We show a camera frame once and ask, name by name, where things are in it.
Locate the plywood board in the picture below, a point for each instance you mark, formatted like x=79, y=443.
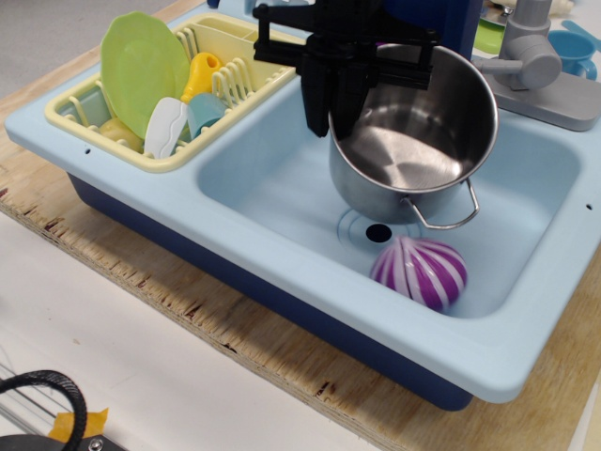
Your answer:
x=182, y=361

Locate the purple white striped onion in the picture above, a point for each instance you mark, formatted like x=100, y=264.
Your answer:
x=428, y=272

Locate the stainless steel pot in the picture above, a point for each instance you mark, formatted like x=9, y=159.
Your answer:
x=411, y=153

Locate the grey toy faucet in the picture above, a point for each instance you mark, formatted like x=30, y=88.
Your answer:
x=527, y=77

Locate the teal plastic cup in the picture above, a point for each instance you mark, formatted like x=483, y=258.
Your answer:
x=204, y=110

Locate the yellow potato toy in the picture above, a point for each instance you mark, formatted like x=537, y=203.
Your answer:
x=117, y=131

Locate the light green plastic item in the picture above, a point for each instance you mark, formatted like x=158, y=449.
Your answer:
x=490, y=29

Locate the light blue toy sink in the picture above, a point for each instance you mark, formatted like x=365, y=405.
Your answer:
x=257, y=209

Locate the blue plastic cup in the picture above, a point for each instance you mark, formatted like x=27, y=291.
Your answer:
x=576, y=48

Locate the yellow tape piece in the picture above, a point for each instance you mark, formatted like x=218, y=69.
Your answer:
x=64, y=425

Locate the green plastic plate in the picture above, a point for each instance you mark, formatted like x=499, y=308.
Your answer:
x=141, y=62

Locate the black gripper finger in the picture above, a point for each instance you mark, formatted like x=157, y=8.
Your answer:
x=351, y=84
x=316, y=94

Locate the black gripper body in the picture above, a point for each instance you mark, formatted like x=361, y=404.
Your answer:
x=341, y=32

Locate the yellow dish rack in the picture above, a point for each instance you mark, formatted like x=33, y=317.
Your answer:
x=227, y=61

